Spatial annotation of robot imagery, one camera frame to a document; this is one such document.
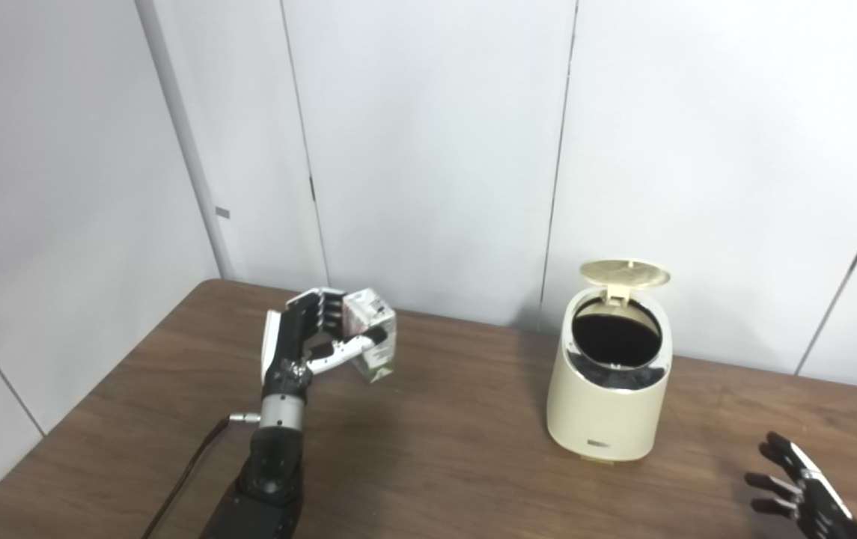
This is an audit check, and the cream round bin lid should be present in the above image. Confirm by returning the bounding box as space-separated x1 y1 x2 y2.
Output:
579 259 671 304

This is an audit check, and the black bin liner bag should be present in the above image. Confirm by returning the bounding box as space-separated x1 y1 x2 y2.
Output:
567 297 667 392

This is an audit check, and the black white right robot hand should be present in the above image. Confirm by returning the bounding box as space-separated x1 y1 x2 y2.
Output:
744 432 857 539

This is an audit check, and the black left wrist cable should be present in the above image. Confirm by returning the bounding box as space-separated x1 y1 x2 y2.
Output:
141 412 260 539

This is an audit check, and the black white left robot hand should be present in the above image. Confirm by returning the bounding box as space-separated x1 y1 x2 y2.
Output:
260 287 391 398

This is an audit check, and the cream-colored bin body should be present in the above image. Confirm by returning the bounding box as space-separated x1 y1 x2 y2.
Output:
546 284 673 465

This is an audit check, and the white green milk carton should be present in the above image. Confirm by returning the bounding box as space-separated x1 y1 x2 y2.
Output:
341 288 397 384

